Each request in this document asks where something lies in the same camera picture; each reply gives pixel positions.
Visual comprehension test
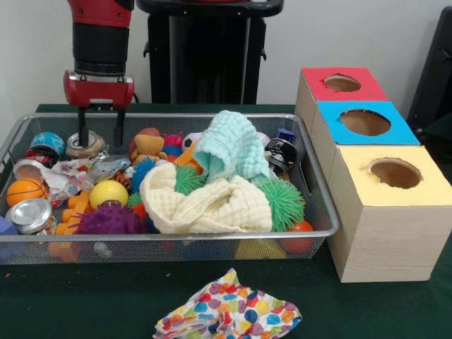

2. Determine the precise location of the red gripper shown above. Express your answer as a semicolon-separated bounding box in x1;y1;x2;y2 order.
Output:
63;69;135;148

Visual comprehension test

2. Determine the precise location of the mint green cloth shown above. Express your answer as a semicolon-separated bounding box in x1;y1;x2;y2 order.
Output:
194;111;270;183

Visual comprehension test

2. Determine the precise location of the cream cloth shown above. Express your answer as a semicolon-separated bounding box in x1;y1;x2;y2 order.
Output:
140;164;273;234

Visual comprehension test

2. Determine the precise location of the polka dot cloth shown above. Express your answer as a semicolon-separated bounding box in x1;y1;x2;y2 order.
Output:
154;268;303;339

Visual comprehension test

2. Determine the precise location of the wooden box with three holes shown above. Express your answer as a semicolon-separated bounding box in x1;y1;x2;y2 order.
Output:
297;67;452;283

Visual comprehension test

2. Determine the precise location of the brown monkey plush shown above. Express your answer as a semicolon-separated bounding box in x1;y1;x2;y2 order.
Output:
128;128;169;165

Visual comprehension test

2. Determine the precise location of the yellow ball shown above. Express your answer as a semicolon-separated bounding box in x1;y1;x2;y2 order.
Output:
89;181;129;210

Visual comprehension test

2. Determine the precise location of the purple spiky ball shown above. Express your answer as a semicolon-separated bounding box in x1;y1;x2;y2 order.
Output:
74;203;148;235

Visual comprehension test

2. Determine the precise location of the small orange basketball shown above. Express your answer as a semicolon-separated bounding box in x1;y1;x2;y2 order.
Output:
6;179;49;207

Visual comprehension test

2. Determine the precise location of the silver tin can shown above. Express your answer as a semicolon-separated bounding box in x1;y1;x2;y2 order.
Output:
6;198;54;235

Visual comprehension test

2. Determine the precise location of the dark green tablecloth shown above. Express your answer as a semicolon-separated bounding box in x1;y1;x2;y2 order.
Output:
0;104;452;339

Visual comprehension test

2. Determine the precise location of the green spiky ball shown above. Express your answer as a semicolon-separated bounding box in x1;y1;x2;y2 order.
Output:
258;177;306;232

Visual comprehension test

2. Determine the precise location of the side table with green cloth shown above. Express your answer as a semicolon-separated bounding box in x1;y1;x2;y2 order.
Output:
422;113;452;146

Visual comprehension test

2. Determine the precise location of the black upright panel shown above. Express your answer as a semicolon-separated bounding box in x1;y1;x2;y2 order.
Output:
410;7;452;131

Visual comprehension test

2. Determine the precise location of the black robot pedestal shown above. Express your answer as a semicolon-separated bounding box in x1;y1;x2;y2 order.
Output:
134;0;285;105

